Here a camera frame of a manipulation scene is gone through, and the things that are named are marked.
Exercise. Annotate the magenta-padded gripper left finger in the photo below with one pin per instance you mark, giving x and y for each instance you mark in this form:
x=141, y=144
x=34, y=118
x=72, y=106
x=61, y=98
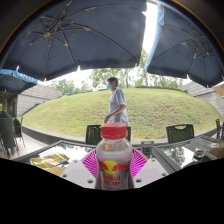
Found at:
x=75, y=173

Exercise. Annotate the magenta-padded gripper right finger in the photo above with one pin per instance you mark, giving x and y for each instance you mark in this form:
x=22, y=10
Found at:
x=150, y=171

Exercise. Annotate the red-capped clear drink bottle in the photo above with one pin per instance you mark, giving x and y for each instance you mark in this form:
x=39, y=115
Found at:
x=114, y=156

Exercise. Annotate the grey upright tube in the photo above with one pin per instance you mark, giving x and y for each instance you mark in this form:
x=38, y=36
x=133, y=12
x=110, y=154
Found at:
x=147, y=148

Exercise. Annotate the yellow foil bag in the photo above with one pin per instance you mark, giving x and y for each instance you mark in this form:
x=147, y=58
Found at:
x=46, y=160

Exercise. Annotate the dark wicker chair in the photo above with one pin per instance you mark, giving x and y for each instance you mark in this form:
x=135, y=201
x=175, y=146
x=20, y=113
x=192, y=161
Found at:
x=92, y=135
x=219, y=128
x=180, y=135
x=18, y=128
x=6, y=133

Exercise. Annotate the small glass ashtray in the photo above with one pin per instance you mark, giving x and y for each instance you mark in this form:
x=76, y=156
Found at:
x=199, y=152

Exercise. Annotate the grey building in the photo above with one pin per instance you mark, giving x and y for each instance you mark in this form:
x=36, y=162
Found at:
x=36, y=98
x=206, y=96

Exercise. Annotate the blue patio umbrella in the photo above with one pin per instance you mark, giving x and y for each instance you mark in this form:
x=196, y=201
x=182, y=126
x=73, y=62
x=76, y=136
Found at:
x=16, y=80

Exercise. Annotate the navy umbrella with light-blue edge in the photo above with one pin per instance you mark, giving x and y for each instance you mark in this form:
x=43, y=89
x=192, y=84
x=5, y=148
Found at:
x=186, y=43

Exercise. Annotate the large navy patio umbrella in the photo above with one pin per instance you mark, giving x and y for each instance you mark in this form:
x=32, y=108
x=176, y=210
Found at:
x=73, y=33

